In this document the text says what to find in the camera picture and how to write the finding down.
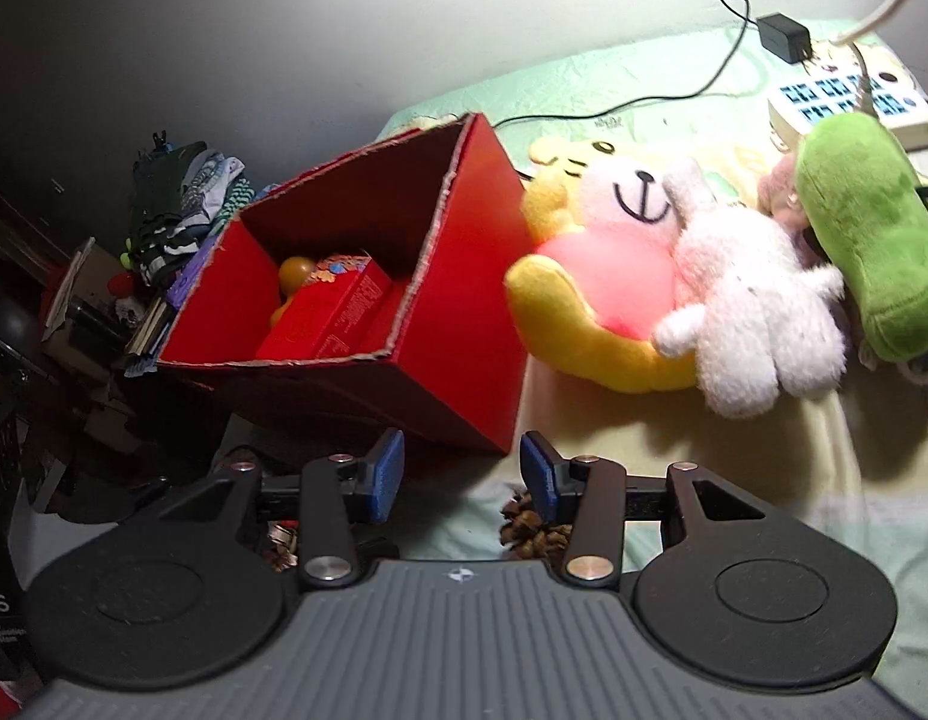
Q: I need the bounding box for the red patterned gift box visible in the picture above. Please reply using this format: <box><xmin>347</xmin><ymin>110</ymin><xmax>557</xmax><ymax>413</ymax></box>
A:
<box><xmin>255</xmin><ymin>253</ymin><xmax>394</xmax><ymax>361</ymax></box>

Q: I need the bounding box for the yellow pink plush toy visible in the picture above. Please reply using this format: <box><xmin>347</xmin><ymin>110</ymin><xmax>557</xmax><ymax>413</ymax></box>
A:
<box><xmin>504</xmin><ymin>136</ymin><xmax>724</xmax><ymax>395</ymax></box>

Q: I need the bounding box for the black cable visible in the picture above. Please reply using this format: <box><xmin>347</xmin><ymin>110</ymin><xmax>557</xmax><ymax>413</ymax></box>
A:
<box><xmin>494</xmin><ymin>0</ymin><xmax>765</xmax><ymax>132</ymax></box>

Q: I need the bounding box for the black power adapter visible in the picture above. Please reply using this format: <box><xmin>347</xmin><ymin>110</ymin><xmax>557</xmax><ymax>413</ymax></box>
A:
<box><xmin>756</xmin><ymin>13</ymin><xmax>814</xmax><ymax>65</ymax></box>

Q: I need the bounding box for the white plush rabbit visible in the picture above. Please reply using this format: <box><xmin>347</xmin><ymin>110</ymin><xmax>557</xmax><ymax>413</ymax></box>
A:
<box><xmin>651</xmin><ymin>157</ymin><xmax>848</xmax><ymax>421</ymax></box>

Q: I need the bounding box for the white power strip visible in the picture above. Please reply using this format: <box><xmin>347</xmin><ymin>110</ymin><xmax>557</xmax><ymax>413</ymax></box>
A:
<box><xmin>768</xmin><ymin>45</ymin><xmax>928</xmax><ymax>155</ymax></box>

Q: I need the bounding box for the orange wooden gourd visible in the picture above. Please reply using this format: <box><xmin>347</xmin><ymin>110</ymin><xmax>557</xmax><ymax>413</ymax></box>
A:
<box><xmin>273</xmin><ymin>255</ymin><xmax>316</xmax><ymax>327</ymax></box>

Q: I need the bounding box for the green plush toy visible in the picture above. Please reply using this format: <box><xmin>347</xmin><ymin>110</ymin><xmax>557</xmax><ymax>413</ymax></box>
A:
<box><xmin>794</xmin><ymin>114</ymin><xmax>928</xmax><ymax>365</ymax></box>

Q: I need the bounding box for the black printed carton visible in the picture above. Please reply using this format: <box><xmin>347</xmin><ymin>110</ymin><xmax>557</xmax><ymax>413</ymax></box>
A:
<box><xmin>0</xmin><ymin>409</ymin><xmax>49</xmax><ymax>695</ymax></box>

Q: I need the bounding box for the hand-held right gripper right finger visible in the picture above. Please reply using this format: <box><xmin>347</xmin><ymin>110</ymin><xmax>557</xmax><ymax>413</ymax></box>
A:
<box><xmin>519</xmin><ymin>431</ymin><xmax>769</xmax><ymax>587</ymax></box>

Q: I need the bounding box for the red cardboard box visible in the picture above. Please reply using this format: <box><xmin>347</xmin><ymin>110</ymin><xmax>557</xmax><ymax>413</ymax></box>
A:
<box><xmin>155</xmin><ymin>111</ymin><xmax>536</xmax><ymax>455</ymax></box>

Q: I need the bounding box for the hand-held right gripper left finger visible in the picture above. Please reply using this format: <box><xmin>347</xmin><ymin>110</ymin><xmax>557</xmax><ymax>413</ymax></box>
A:
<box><xmin>137</xmin><ymin>427</ymin><xmax>406</xmax><ymax>590</ymax></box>

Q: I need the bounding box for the stack of paper booklets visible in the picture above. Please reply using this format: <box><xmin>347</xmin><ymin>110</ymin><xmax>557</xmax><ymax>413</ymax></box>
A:
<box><xmin>122</xmin><ymin>298</ymin><xmax>172</xmax><ymax>377</ymax></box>

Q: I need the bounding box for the brown pine cone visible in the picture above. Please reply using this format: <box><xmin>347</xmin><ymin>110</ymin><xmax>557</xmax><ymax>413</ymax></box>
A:
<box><xmin>498</xmin><ymin>486</ymin><xmax>577</xmax><ymax>560</ymax></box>

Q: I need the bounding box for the purple packet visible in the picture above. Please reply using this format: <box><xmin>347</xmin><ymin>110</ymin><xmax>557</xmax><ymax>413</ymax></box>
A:
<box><xmin>167</xmin><ymin>251</ymin><xmax>229</xmax><ymax>308</ymax></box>

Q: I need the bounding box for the brown cardboard box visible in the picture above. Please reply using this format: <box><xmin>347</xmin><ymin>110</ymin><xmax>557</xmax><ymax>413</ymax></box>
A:
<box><xmin>44</xmin><ymin>236</ymin><xmax>129</xmax><ymax>361</ymax></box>

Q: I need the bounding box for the pile of folded clothes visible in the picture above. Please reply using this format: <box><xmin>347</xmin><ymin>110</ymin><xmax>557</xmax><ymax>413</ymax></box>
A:
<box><xmin>126</xmin><ymin>136</ymin><xmax>259</xmax><ymax>286</ymax></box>

